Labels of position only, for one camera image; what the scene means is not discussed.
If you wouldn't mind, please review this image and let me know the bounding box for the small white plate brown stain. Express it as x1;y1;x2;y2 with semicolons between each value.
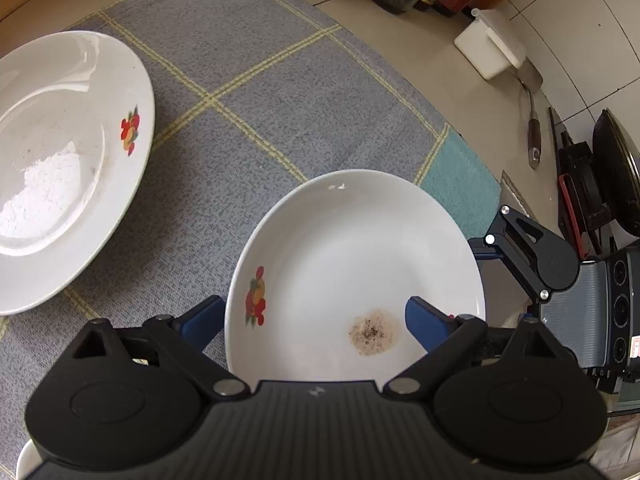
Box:
224;170;486;386

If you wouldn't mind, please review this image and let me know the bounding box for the white fruit-print plate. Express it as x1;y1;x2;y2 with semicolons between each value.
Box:
1;30;155;315

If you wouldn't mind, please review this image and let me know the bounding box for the white bowl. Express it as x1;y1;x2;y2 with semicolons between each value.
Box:
15;439;42;480

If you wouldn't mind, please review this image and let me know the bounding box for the black wok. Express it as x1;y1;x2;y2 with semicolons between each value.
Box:
592;108;639;237

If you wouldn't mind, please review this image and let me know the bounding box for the white plastic seasoning box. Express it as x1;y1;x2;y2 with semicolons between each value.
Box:
454;8;527;80

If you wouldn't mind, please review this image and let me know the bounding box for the grey and teal towel mat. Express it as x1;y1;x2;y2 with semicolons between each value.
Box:
1;0;499;479

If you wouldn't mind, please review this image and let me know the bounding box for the metal spatula wooden handle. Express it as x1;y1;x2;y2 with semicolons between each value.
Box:
516;58;544;170

